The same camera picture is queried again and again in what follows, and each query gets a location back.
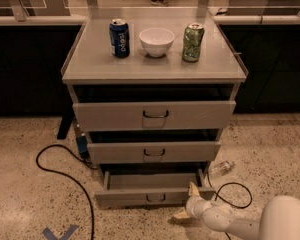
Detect grey drawer cabinet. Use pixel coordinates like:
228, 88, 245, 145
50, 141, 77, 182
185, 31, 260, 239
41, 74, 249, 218
60, 6, 249, 185

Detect black cable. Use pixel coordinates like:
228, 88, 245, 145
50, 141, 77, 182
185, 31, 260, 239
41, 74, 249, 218
35, 144, 98, 240
206, 176, 254, 240

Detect black table leg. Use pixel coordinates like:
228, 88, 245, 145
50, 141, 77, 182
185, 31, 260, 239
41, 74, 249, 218
57, 112, 74, 140

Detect green soda can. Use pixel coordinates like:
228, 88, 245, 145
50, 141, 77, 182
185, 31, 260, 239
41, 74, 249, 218
182, 22, 205, 62

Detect grey top drawer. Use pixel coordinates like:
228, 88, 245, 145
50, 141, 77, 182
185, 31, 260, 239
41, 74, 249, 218
73, 101, 236, 131

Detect grey bottom drawer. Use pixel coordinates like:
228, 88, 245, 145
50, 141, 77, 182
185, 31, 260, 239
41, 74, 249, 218
96, 169, 214, 209

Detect black cable right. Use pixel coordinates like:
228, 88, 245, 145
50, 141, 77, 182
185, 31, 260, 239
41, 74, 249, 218
206, 176, 254, 240

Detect grey middle drawer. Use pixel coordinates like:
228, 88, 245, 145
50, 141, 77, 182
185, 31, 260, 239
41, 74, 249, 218
88, 141, 221, 164

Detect blue Pepsi can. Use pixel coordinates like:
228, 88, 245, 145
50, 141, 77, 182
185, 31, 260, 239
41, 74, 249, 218
109, 18, 130, 58

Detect clear plastic bottle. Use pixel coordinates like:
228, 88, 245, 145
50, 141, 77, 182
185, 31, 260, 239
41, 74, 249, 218
209, 161, 235, 177

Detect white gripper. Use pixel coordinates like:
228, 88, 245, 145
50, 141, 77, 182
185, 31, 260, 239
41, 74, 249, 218
173, 182, 212, 219

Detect black cable left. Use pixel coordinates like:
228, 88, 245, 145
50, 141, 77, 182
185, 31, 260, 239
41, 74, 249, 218
35, 144, 98, 240

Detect grey drawer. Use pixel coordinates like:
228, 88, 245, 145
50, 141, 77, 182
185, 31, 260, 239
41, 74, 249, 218
73, 101, 236, 131
88, 141, 221, 164
96, 169, 214, 209

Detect white ceramic bowl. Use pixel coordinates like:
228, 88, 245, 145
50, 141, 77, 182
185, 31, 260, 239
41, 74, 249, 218
139, 28, 175, 57

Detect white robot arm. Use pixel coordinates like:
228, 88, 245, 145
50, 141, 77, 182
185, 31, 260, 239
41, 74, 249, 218
173, 182, 300, 240

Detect blue power adapter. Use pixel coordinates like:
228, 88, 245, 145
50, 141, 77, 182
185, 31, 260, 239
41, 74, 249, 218
76, 135, 89, 159

